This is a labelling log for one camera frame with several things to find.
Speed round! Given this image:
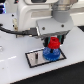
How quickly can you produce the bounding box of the left metal peg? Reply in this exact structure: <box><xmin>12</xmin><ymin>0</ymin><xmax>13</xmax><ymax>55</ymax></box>
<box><xmin>33</xmin><ymin>53</ymin><xmax>38</xmax><ymax>63</ymax></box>

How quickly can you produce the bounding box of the black-framed metal peg base plate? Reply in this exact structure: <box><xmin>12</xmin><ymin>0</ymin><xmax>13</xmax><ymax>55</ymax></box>
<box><xmin>26</xmin><ymin>48</ymin><xmax>66</xmax><ymax>68</ymax></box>

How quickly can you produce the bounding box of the beige electrical connector block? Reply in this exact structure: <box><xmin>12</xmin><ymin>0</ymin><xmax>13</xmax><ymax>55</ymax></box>
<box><xmin>12</xmin><ymin>18</ymin><xmax>18</xmax><ymax>34</ymax></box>

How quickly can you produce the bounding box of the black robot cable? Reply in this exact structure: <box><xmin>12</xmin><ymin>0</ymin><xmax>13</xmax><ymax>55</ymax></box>
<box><xmin>0</xmin><ymin>25</ymin><xmax>39</xmax><ymax>37</ymax></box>

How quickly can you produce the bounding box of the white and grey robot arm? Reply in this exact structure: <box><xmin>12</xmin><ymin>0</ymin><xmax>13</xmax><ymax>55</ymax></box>
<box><xmin>17</xmin><ymin>0</ymin><xmax>84</xmax><ymax>49</ymax></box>

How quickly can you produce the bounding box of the large blue gear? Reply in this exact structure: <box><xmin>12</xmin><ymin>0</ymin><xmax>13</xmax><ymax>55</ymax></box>
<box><xmin>43</xmin><ymin>47</ymin><xmax>60</xmax><ymax>61</ymax></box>

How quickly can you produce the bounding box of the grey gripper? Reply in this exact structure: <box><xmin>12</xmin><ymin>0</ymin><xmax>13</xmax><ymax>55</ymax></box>
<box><xmin>37</xmin><ymin>18</ymin><xmax>70</xmax><ymax>47</ymax></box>

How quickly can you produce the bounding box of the small red gear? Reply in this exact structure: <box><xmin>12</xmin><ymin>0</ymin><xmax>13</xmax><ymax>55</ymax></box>
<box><xmin>48</xmin><ymin>37</ymin><xmax>60</xmax><ymax>49</ymax></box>

